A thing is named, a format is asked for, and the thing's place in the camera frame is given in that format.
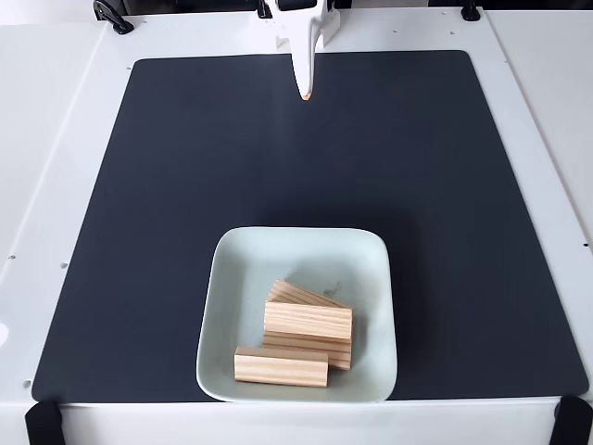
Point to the grooved wooden block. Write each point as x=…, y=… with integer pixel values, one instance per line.
x=278, y=368
x=296, y=293
x=308, y=320
x=340, y=352

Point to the pale green square plate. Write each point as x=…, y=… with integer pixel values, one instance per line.
x=241, y=278

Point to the black table clamp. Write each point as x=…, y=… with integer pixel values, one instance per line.
x=264, y=9
x=113, y=16
x=470, y=11

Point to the black rubber mat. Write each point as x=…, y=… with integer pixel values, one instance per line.
x=139, y=232

